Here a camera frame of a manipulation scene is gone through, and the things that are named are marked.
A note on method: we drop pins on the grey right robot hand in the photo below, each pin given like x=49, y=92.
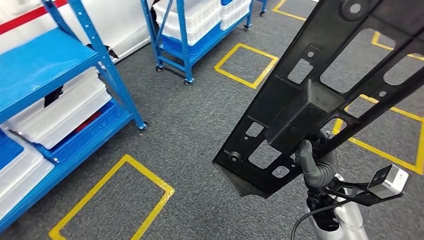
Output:
x=319, y=175

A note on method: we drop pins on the black plastic panel part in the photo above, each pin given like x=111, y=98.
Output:
x=298, y=109

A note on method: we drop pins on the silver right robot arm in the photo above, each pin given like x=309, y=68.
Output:
x=351, y=222

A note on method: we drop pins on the blue wheeled shelf rack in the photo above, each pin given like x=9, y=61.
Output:
x=182, y=33

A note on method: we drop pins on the blue metal shelf rack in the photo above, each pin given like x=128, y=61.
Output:
x=33, y=66

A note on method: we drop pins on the yellow floor tape square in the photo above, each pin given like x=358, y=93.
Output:
x=149, y=175
x=381, y=152
x=232, y=74

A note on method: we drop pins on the red item under bin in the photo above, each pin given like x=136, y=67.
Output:
x=87, y=121

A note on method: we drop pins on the white car with red stripe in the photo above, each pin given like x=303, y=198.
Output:
x=116, y=26

